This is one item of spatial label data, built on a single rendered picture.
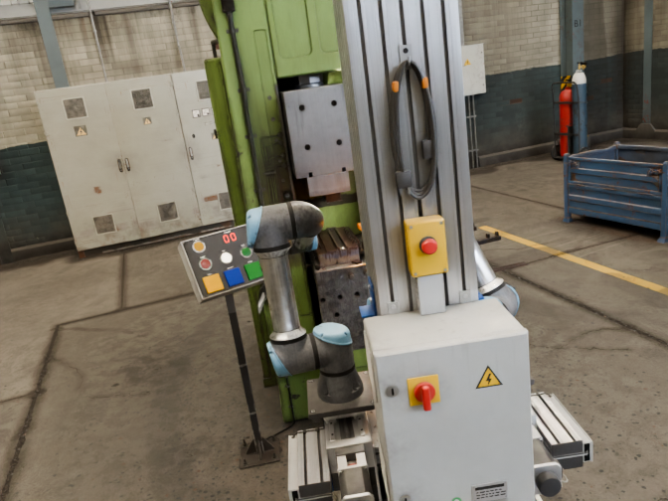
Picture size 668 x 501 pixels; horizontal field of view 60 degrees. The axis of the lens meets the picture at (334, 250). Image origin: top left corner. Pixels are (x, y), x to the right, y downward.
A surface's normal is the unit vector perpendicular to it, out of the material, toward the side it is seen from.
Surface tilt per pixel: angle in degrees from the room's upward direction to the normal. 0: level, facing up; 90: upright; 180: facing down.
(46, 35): 90
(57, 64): 90
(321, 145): 90
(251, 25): 90
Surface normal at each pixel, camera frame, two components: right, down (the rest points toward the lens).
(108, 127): 0.30, 0.24
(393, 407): 0.07, 0.28
